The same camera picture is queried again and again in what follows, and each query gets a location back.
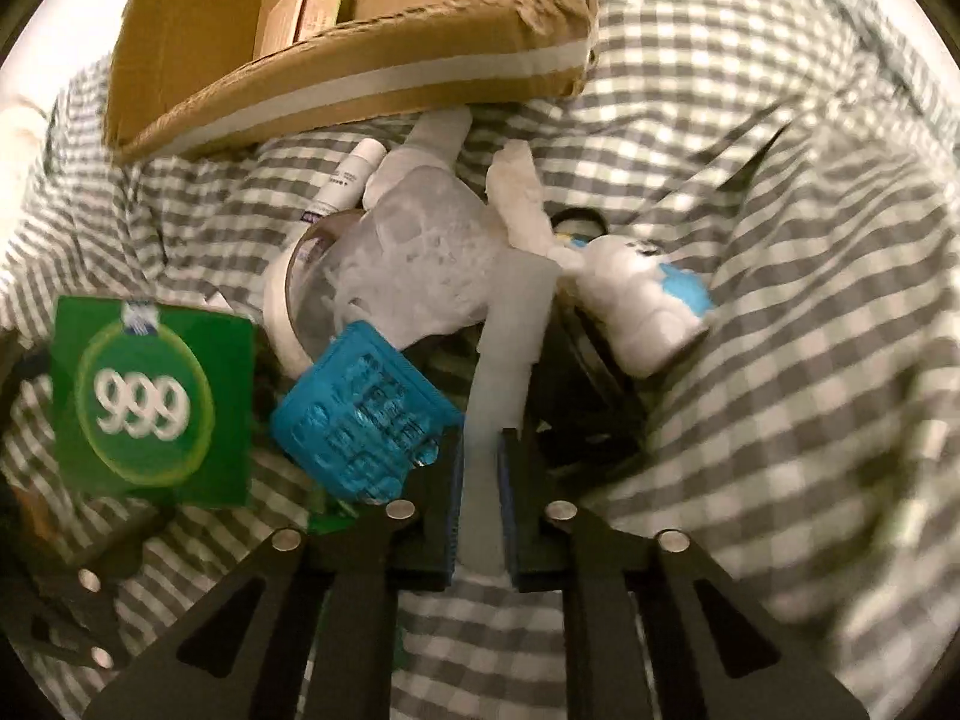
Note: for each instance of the black plastic object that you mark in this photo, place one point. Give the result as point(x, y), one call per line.
point(592, 420)

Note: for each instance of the green medicine box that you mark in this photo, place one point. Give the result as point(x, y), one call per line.
point(150, 397)

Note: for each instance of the white padded headboard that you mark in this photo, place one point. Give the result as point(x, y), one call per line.
point(19, 127)

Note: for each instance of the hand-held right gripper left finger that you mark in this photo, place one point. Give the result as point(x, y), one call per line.
point(450, 517)

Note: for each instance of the translucent white plastic strip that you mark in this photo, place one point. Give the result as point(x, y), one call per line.
point(499, 360)

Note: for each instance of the clear cotton swab jar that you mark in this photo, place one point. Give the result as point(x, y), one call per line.
point(420, 255)

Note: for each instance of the grey checked blanket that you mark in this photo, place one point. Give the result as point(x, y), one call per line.
point(750, 315)

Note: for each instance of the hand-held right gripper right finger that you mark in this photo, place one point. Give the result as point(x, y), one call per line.
point(511, 517)

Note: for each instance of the green foil packet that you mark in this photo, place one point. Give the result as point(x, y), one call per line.
point(330, 517)

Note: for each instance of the brown cardboard box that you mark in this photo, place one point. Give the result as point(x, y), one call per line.
point(375, 37)

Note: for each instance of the small beige carton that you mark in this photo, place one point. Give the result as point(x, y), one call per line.
point(292, 15)

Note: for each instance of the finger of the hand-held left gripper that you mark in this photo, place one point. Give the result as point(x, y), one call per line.
point(67, 615)

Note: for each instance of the white crumpled cloth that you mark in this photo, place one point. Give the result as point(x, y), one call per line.
point(517, 187)

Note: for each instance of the white tube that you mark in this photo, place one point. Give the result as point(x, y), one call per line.
point(345, 180)

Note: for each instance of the blue textured plastic container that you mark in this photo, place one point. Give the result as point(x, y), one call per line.
point(352, 405)

